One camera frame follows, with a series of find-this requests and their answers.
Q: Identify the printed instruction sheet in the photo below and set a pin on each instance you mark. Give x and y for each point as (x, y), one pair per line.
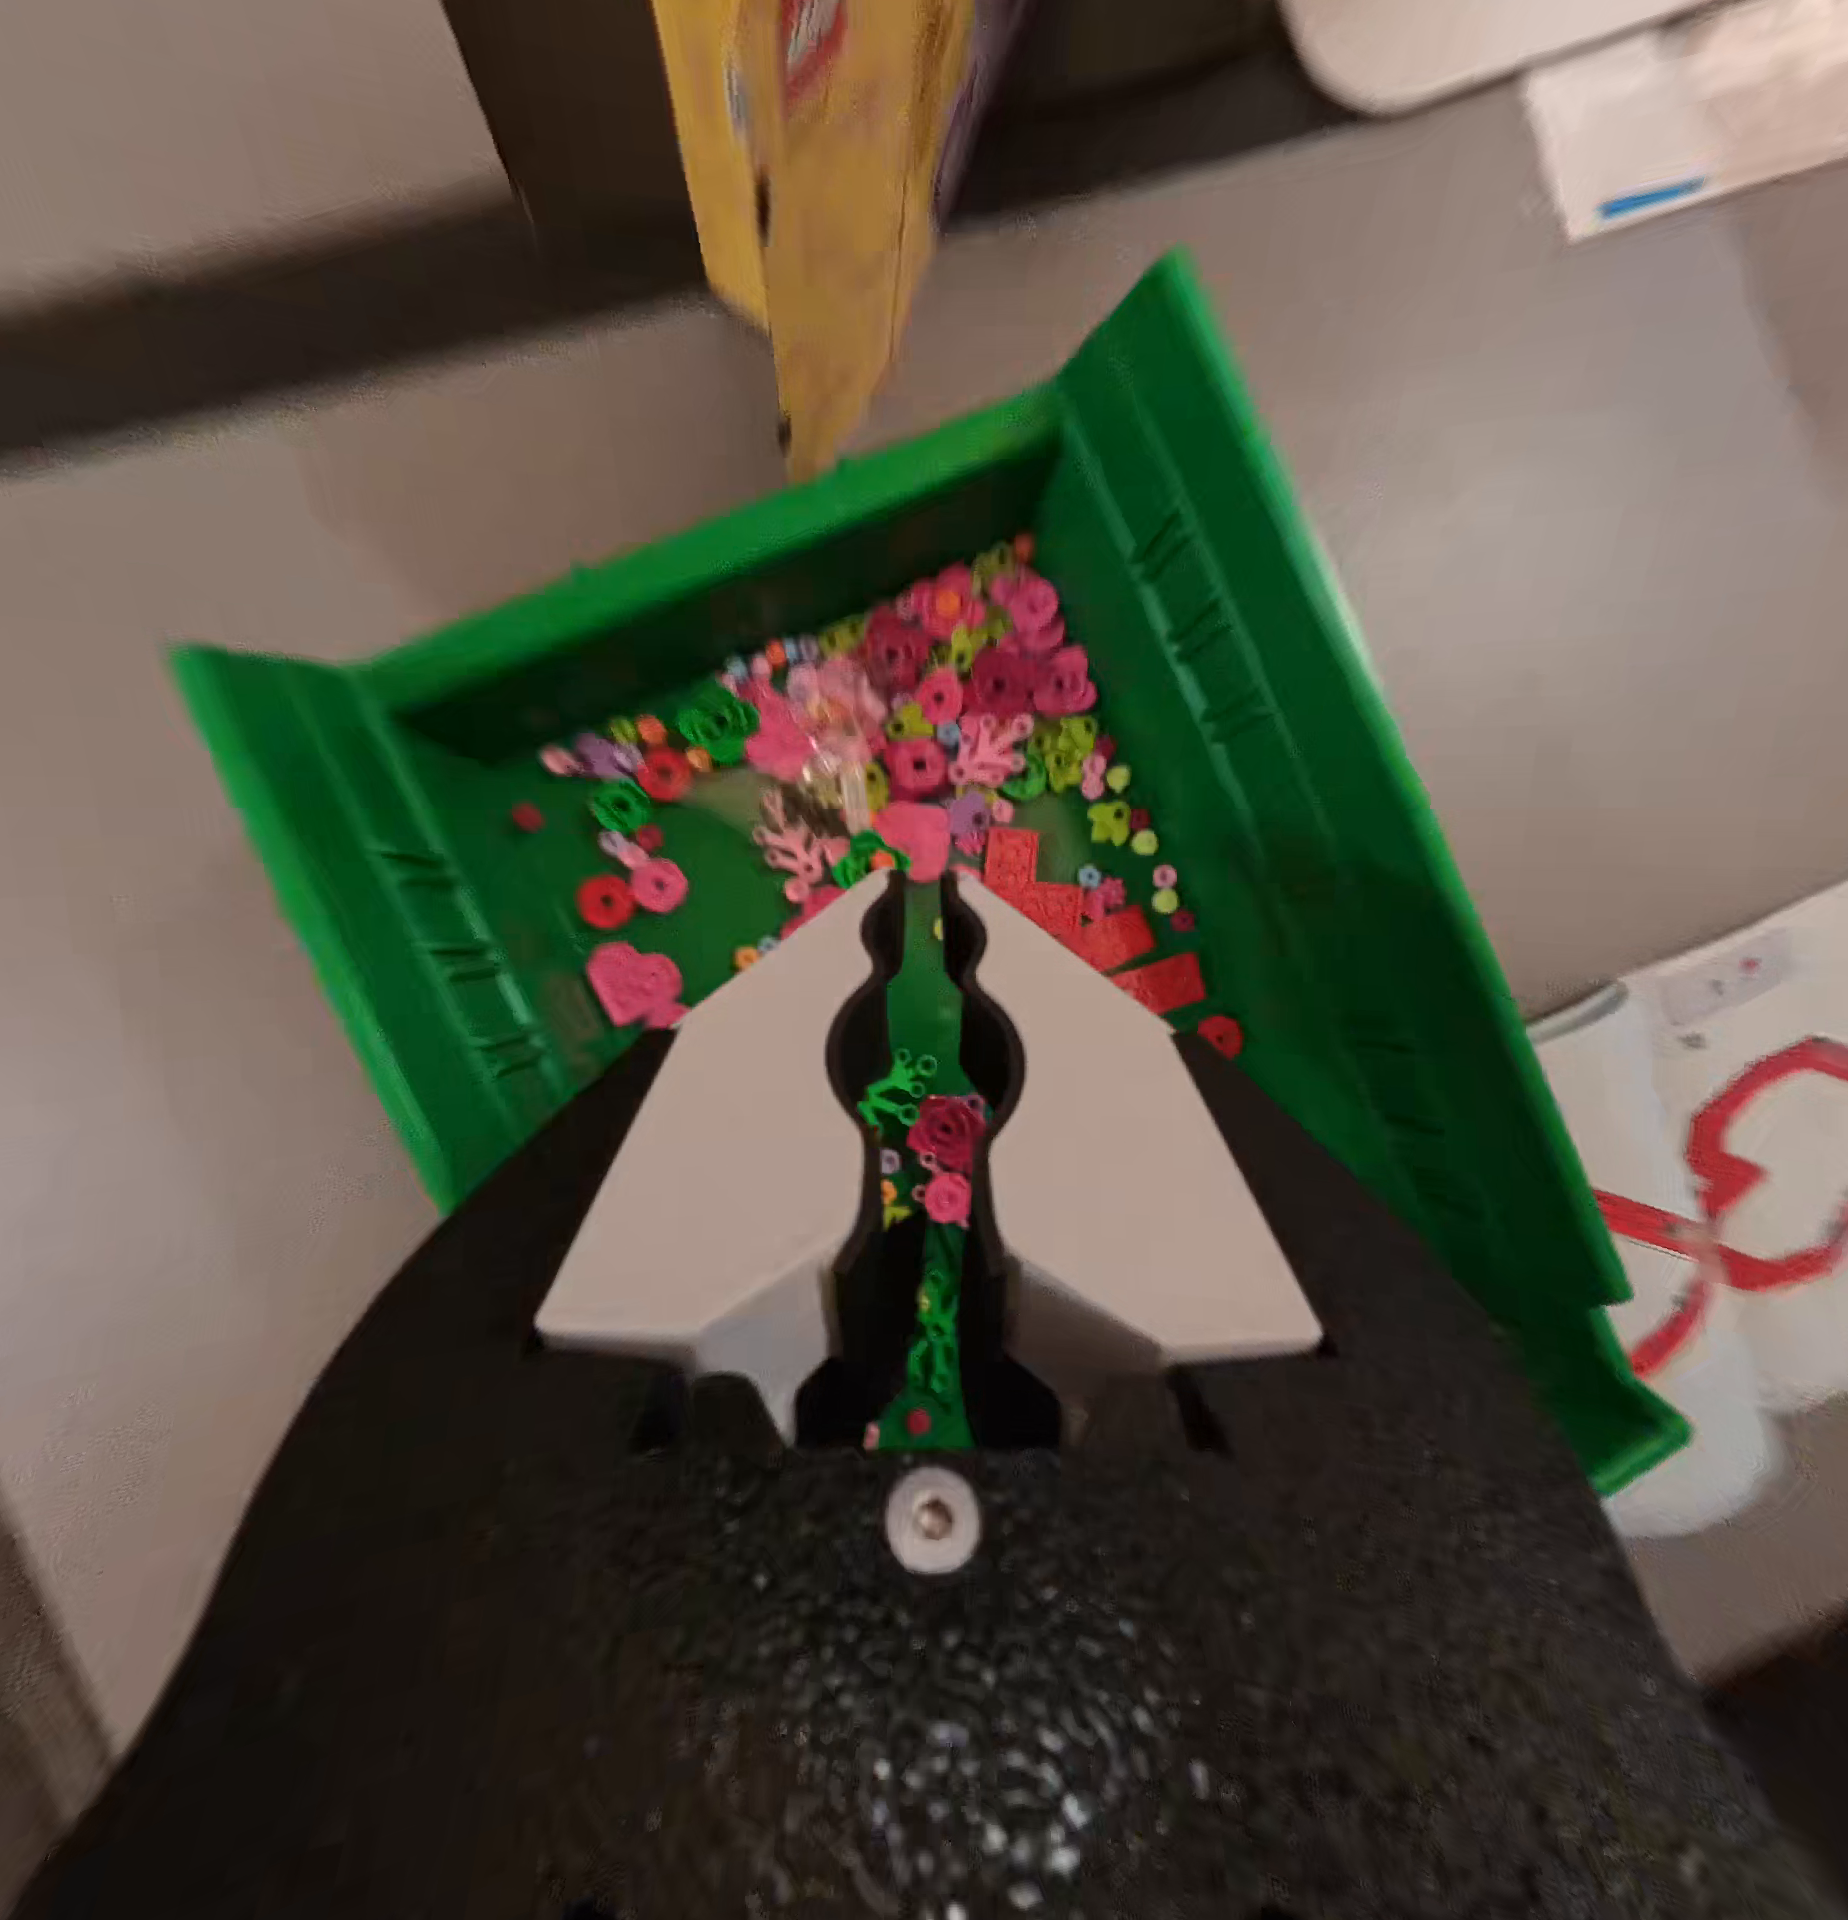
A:
(1660, 135)

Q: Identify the pile of lego flower pieces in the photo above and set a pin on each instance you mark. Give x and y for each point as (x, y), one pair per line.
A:
(1000, 675)

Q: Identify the green plastic bin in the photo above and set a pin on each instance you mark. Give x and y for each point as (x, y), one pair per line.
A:
(1240, 782)

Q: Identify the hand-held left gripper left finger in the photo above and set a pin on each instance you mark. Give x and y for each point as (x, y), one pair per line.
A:
(730, 1157)

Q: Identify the white bag with red print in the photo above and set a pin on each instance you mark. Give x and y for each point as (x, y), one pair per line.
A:
(1809, 1427)

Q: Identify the yellow lego set box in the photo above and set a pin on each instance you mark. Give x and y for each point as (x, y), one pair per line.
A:
(835, 225)

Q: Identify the red lego heart frame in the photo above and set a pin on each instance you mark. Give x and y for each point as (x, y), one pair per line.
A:
(1719, 1117)

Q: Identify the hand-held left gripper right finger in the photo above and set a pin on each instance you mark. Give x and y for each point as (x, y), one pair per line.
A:
(1120, 1187)

